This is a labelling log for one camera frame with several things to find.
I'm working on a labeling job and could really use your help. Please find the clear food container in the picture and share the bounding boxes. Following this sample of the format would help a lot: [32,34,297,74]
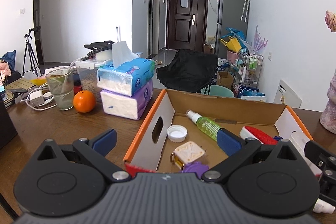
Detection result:
[76,59,113,93]

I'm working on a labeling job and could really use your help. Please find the teal plastic basin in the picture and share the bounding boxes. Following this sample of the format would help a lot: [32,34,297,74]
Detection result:
[201,85,235,98]

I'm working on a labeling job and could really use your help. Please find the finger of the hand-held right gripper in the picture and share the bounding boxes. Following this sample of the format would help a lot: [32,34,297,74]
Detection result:
[304,140,336,182]

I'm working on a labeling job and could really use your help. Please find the blue and yellow hangers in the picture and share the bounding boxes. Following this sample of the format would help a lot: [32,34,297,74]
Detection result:
[219,27,248,52]

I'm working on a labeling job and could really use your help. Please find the purple tissue pack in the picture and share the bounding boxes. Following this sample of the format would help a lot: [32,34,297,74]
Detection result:
[100,79,154,120]

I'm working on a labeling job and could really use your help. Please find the black chair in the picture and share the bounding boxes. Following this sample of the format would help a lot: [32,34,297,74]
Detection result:
[156,49,219,94]

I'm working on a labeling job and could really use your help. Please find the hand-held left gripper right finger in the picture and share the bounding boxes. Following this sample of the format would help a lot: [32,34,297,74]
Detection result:
[201,128,306,184]

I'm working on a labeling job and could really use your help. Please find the pink ceramic vase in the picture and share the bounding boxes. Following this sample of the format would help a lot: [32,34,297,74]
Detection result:
[320,77,336,134]

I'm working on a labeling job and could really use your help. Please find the black laptop stand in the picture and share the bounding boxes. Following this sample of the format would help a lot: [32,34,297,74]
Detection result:
[83,40,115,51]

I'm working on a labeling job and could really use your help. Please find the green spray bottle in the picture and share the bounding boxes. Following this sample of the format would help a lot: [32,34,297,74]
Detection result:
[185,109,222,142]

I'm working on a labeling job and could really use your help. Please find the wooden folding stool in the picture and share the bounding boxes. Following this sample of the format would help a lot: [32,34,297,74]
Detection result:
[5,78,37,106]

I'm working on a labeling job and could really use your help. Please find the black paper bag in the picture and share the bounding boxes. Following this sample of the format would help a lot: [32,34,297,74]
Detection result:
[0,101,17,149]

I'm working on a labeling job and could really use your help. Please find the purple hangers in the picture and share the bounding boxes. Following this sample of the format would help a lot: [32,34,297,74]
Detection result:
[245,25,268,52]

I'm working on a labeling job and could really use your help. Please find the red lint brush white handle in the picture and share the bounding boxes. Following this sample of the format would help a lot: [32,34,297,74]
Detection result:
[239,126,322,177]

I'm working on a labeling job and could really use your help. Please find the red cardboard box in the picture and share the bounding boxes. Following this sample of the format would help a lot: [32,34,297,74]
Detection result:
[123,89,322,177]

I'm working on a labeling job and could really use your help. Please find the white flat carton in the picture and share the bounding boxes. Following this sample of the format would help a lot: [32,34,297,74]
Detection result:
[273,79,302,110]

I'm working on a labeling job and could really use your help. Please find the small white nozzle bottle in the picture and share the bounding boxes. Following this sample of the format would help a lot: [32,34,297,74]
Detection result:
[312,198,336,214]

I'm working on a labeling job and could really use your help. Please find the pink bucket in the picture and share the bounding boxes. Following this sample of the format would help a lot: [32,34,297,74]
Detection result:
[226,49,240,64]

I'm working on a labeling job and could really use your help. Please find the grey refrigerator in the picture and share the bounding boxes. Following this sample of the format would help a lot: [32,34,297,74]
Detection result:
[215,0,251,55]

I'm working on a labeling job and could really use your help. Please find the blue tissue pack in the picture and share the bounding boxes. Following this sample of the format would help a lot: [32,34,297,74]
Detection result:
[97,41,155,97]

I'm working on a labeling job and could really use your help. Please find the white round container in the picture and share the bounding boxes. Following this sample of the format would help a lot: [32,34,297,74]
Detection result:
[95,49,113,60]

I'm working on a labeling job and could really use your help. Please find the dark brown entrance door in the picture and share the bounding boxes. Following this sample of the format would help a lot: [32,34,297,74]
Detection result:
[166,0,209,51]

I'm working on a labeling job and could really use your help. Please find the wire rack with bottles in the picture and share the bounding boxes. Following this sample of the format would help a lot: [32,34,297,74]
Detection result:
[234,52,264,92]

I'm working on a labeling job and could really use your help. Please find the white bottle cap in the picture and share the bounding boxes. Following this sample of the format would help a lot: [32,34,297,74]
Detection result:
[167,125,188,143]

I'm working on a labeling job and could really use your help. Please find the hanging folded umbrella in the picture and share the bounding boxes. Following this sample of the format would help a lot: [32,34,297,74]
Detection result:
[241,0,252,22]

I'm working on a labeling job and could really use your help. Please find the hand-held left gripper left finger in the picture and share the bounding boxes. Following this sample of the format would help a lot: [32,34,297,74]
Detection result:
[30,128,132,184]

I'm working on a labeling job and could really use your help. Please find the blue white pack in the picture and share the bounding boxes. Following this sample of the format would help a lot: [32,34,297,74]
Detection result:
[240,84,267,102]
[217,57,231,72]

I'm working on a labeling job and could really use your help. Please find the white charger with cables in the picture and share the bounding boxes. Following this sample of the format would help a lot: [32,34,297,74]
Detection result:
[16,82,57,111]

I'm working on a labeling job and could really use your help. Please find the orange fruit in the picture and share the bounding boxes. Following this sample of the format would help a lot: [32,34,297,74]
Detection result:
[73,90,96,113]

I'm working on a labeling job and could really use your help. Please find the black tripod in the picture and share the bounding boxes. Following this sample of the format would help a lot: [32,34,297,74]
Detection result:
[22,27,43,77]

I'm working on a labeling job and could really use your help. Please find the purple bottle cap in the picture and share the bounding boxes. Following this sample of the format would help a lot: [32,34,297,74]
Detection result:
[181,161,210,179]

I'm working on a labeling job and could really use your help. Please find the small brown cardboard box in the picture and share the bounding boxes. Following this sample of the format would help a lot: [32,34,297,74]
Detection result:
[217,70,235,89]

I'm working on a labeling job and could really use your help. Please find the glass cup with straw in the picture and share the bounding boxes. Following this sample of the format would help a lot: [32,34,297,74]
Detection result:
[45,60,75,111]

